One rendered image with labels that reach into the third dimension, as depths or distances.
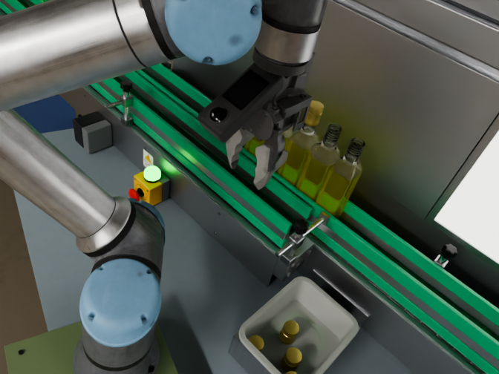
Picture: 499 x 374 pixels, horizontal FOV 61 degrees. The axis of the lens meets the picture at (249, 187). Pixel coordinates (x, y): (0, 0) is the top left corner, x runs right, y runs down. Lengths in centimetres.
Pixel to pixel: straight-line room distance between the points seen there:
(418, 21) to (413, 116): 18
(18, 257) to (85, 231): 136
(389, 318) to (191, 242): 50
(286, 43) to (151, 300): 41
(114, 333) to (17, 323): 125
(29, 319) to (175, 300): 98
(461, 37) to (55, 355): 93
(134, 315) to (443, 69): 70
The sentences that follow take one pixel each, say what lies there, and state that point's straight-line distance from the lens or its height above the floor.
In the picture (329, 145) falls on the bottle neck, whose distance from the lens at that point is 90.
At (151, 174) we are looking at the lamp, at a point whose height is 85.
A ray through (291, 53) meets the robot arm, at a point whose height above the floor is 140.
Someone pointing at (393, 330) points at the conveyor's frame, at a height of 83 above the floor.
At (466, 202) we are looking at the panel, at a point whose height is 108.
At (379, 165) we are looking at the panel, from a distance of 103.
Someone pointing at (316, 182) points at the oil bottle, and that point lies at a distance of 94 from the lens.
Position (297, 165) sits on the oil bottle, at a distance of 96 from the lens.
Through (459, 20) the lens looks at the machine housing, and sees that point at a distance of 88.
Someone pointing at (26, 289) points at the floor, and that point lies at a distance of 197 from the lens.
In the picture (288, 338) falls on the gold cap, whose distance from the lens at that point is 95.
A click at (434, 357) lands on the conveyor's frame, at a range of 101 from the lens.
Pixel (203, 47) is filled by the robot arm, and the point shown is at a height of 146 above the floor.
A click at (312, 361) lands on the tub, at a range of 97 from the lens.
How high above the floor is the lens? 161
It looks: 43 degrees down
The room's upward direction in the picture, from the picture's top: 14 degrees clockwise
